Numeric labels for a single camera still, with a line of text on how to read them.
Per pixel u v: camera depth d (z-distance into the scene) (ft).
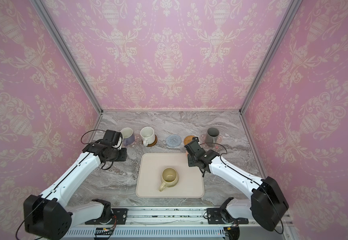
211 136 3.03
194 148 2.10
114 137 2.12
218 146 3.28
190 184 2.73
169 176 2.84
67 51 2.81
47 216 1.27
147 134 3.33
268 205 1.33
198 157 1.98
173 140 3.37
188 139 3.41
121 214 2.45
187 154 2.49
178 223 2.40
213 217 2.40
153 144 3.29
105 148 1.90
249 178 1.48
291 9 2.26
